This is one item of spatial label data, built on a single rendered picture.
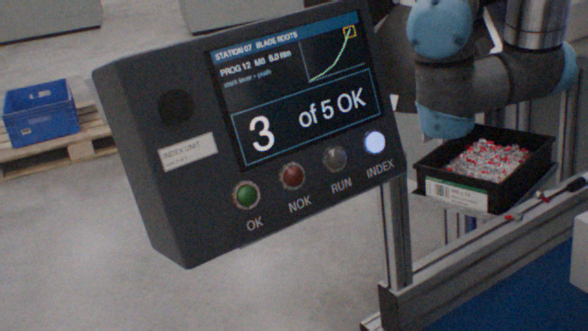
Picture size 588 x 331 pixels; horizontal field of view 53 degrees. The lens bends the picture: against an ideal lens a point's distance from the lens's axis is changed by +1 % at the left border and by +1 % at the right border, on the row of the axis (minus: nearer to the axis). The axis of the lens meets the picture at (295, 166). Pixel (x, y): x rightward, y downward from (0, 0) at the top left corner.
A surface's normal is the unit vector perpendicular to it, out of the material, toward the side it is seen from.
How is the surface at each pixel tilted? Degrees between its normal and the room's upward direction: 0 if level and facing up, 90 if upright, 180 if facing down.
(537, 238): 90
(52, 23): 90
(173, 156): 75
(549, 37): 100
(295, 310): 0
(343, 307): 0
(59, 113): 90
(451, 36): 90
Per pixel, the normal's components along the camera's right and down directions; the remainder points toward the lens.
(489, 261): 0.54, 0.29
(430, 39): -0.34, 0.44
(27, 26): 0.25, 0.39
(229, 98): 0.49, 0.06
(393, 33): -0.16, -0.19
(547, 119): -0.83, 0.33
